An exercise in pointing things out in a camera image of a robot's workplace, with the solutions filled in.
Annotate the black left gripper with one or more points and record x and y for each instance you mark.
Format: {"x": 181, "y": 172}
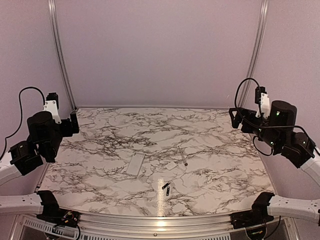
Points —
{"x": 68, "y": 131}

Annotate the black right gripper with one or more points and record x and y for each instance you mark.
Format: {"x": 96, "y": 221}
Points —
{"x": 236, "y": 122}

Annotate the clear handle screwdriver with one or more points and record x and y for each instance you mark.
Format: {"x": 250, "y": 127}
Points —
{"x": 183, "y": 157}

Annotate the white remote control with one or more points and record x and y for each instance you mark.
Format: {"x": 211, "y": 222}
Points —
{"x": 135, "y": 164}

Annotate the white battery cover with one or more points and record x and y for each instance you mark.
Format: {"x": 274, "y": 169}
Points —
{"x": 170, "y": 165}

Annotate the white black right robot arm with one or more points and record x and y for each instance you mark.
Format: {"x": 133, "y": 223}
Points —
{"x": 277, "y": 131}

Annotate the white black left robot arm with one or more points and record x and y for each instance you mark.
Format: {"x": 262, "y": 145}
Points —
{"x": 42, "y": 145}

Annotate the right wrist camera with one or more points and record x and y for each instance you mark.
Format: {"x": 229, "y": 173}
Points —
{"x": 262, "y": 99}

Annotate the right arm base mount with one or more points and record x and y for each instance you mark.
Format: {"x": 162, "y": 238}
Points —
{"x": 252, "y": 218}

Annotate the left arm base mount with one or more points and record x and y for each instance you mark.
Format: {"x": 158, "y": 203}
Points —
{"x": 64, "y": 217}

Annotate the aluminium frame post left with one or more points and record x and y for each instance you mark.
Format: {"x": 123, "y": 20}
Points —
{"x": 59, "y": 52}

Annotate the aluminium frame post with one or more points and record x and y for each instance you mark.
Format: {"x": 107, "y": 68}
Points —
{"x": 257, "y": 46}
{"x": 59, "y": 52}

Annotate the aluminium frame post right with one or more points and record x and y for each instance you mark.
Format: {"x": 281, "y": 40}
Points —
{"x": 257, "y": 46}

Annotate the aluminium front rail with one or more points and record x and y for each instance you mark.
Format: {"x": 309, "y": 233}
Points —
{"x": 98, "y": 226}

